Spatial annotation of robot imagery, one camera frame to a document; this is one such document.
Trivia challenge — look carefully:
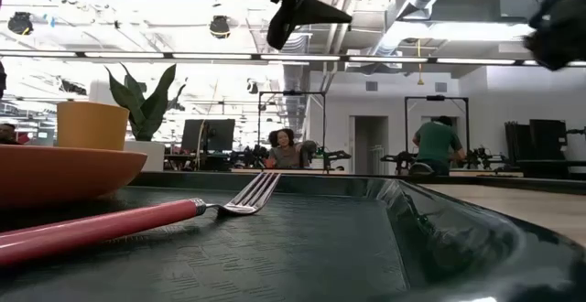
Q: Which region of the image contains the black metal frame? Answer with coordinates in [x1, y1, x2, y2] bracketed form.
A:
[404, 94, 471, 167]
[257, 90, 328, 171]

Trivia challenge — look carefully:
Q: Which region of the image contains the grey doorway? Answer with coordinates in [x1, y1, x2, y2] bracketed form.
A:
[349, 114, 390, 176]

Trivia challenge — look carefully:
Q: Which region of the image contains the person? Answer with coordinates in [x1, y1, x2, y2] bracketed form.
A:
[266, 127, 318, 170]
[0, 123, 22, 147]
[411, 114, 465, 177]

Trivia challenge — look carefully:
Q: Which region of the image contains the dark background table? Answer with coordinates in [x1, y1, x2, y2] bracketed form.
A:
[516, 158, 586, 180]

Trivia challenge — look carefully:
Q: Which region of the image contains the fork with pink handle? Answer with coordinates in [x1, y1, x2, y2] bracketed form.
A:
[0, 170, 282, 268]

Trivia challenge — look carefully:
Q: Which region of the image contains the orange bowl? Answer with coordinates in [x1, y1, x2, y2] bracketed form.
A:
[0, 143, 149, 210]

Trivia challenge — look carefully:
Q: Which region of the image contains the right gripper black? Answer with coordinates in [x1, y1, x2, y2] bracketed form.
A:
[523, 0, 586, 72]

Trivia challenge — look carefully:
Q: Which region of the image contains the green leafy plant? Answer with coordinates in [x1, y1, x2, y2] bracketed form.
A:
[104, 62, 189, 144]

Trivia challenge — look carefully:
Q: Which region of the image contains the black ceiling dome camera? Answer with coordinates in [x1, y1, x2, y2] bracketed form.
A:
[6, 11, 35, 37]
[209, 14, 232, 40]

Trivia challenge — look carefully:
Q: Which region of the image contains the white planter pot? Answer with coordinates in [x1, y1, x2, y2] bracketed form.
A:
[123, 140, 167, 173]

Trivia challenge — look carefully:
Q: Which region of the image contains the yellow plastic cup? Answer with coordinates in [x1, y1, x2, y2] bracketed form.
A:
[56, 101, 131, 153]

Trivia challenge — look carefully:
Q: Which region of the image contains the ceiling light strip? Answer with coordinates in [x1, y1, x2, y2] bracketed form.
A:
[0, 49, 78, 59]
[260, 53, 342, 62]
[348, 55, 429, 64]
[83, 51, 166, 59]
[435, 57, 517, 66]
[172, 52, 254, 61]

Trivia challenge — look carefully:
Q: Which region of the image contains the black computer monitor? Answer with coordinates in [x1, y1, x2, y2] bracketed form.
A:
[180, 118, 236, 154]

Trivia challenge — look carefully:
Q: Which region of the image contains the black cabinet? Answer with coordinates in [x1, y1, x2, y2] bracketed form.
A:
[504, 118, 570, 162]

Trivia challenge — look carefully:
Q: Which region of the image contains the dark green plastic tray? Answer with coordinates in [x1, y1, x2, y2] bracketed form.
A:
[0, 170, 586, 302]

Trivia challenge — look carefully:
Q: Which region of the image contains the yellow hanging pendant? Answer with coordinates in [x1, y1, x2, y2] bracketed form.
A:
[416, 38, 425, 87]

